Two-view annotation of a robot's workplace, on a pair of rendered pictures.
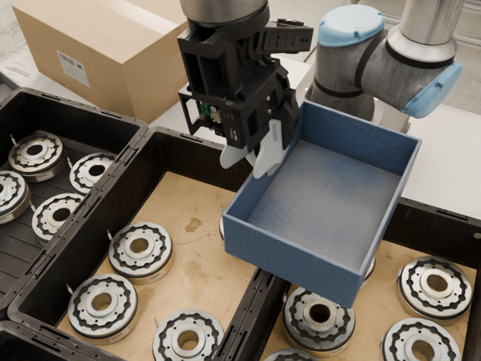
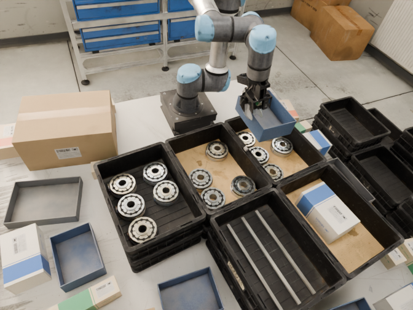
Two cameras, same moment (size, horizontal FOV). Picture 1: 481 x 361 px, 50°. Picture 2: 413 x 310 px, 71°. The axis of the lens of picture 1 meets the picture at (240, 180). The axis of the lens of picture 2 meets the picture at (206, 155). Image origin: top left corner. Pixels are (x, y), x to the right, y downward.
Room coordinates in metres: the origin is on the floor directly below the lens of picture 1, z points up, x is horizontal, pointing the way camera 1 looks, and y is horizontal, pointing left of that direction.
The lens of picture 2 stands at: (0.13, 0.78, 1.85)
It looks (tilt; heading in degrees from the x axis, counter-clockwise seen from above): 50 degrees down; 298
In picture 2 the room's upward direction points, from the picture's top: 8 degrees clockwise
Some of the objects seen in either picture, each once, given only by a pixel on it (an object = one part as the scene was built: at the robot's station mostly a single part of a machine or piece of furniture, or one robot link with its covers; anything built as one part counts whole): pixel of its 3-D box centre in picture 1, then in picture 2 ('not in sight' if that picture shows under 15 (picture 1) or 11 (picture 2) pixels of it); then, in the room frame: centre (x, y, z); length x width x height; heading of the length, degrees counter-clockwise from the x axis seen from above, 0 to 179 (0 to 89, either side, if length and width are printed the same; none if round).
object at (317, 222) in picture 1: (324, 195); (264, 114); (0.36, -0.09, 1.10); 0.20 x 0.15 x 0.07; 149
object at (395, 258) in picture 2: not in sight; (377, 238); (-0.28, -0.13, 0.73); 0.24 x 0.06 x 0.06; 146
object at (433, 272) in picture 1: (436, 284); not in sight; (0.37, -0.28, 0.86); 0.05 x 0.05 x 0.01
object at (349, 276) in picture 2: not in sight; (336, 213); (-0.05, 0.01, 0.92); 0.40 x 0.30 x 0.02; 154
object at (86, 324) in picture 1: (102, 304); (212, 198); (0.37, 0.22, 0.86); 0.10 x 0.10 x 0.01
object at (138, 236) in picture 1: (139, 246); (200, 177); (0.47, 0.17, 0.86); 0.05 x 0.05 x 0.01
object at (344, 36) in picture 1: (350, 46); (190, 79); (0.82, -0.22, 0.97); 0.13 x 0.12 x 0.14; 44
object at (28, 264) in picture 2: not in sight; (25, 257); (0.81, 0.78, 0.74); 0.20 x 0.12 x 0.09; 152
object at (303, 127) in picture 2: not in sight; (291, 133); (0.29, -0.48, 0.73); 0.24 x 0.06 x 0.06; 64
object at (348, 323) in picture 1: (319, 314); (257, 155); (0.33, -0.10, 0.86); 0.10 x 0.10 x 0.01
